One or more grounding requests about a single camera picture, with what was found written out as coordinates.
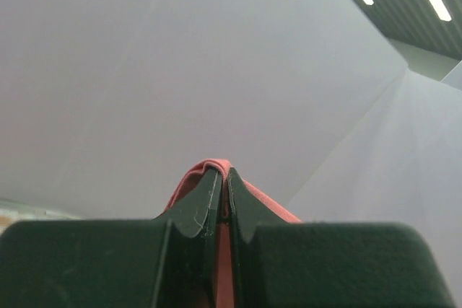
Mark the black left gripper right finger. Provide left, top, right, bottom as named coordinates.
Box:
left=227, top=170, right=455, bottom=307

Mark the floral tablecloth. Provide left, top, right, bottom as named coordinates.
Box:
left=0, top=198, right=82, bottom=232

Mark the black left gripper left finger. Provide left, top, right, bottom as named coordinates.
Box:
left=0, top=170, right=222, bottom=308

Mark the pink t-shirt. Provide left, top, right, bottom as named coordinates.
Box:
left=153, top=159, right=307, bottom=307

